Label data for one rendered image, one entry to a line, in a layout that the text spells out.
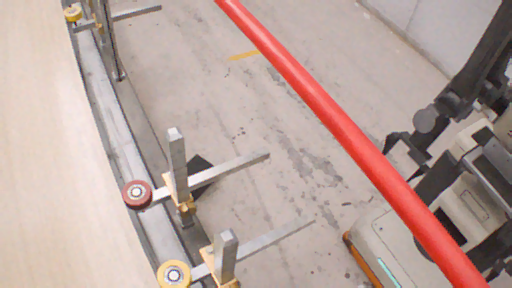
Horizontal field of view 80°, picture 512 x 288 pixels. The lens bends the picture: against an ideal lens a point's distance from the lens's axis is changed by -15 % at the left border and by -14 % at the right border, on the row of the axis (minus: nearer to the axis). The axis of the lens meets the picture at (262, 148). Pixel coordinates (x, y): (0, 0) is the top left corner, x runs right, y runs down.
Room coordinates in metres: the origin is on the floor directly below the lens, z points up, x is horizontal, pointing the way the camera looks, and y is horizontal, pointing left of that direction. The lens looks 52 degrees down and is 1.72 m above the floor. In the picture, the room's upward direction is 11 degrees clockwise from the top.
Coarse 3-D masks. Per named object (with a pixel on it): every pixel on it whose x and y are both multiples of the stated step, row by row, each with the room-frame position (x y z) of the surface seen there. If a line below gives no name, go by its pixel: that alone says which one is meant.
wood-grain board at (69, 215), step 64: (0, 0) 1.25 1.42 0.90; (0, 64) 0.80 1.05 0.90; (64, 64) 0.85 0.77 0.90; (0, 128) 0.52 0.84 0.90; (64, 128) 0.57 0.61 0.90; (0, 192) 0.31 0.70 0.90; (64, 192) 0.36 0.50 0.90; (0, 256) 0.14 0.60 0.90; (64, 256) 0.20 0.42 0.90; (128, 256) 0.24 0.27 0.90
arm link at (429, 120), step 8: (432, 104) 0.60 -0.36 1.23; (440, 104) 0.64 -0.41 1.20; (416, 112) 0.59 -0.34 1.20; (424, 112) 0.59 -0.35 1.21; (432, 112) 0.58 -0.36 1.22; (440, 112) 0.58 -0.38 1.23; (448, 112) 0.62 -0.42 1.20; (464, 112) 0.61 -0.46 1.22; (416, 120) 0.58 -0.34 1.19; (424, 120) 0.57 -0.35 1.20; (432, 120) 0.57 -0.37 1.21; (440, 120) 0.59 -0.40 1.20; (456, 120) 0.60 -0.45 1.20; (416, 128) 0.57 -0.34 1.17; (424, 128) 0.56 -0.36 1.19; (432, 128) 0.55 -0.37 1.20
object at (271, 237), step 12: (300, 216) 0.47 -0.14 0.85; (312, 216) 0.47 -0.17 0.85; (276, 228) 0.42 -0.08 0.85; (288, 228) 0.43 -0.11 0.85; (300, 228) 0.44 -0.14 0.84; (252, 240) 0.37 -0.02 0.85; (264, 240) 0.38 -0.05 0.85; (276, 240) 0.39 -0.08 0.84; (240, 252) 0.33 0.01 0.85; (252, 252) 0.34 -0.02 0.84; (204, 264) 0.28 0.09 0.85; (192, 276) 0.24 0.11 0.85; (204, 276) 0.25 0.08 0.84
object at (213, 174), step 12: (240, 156) 0.63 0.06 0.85; (252, 156) 0.64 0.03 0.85; (264, 156) 0.65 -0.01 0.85; (216, 168) 0.57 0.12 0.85; (228, 168) 0.58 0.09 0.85; (240, 168) 0.60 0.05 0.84; (192, 180) 0.51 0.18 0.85; (204, 180) 0.52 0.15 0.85; (216, 180) 0.55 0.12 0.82; (156, 192) 0.45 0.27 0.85; (168, 192) 0.46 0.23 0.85; (156, 204) 0.43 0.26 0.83
